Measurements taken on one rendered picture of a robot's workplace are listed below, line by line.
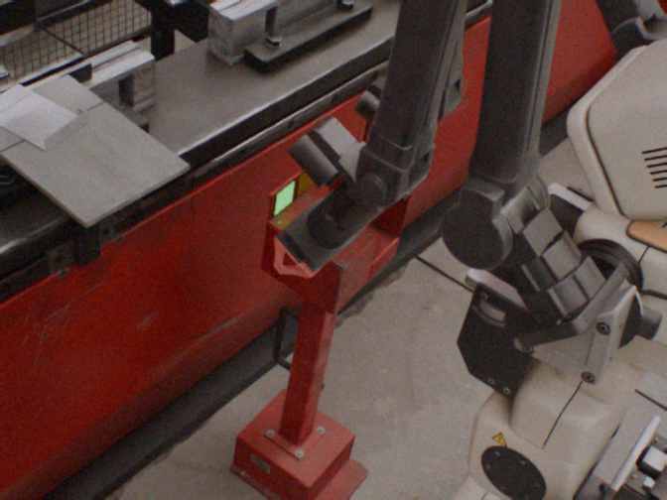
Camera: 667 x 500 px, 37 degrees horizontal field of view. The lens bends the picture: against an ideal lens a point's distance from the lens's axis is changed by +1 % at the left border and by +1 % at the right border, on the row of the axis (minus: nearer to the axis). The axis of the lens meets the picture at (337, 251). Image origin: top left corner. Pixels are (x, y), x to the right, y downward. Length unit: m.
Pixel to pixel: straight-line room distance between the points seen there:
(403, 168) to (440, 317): 1.59
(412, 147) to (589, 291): 0.23
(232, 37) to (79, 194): 0.53
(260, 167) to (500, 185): 0.88
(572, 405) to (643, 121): 0.45
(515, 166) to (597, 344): 0.21
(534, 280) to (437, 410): 1.42
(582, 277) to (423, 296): 1.65
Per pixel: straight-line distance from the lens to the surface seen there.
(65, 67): 1.60
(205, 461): 2.29
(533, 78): 0.95
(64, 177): 1.40
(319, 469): 2.16
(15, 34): 1.50
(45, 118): 1.49
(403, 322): 2.60
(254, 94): 1.76
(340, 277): 1.62
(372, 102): 1.57
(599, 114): 1.10
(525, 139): 0.99
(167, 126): 1.68
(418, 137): 1.06
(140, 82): 1.67
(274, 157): 1.85
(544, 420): 1.39
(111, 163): 1.42
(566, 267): 1.05
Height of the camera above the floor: 1.93
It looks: 45 degrees down
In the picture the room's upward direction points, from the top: 12 degrees clockwise
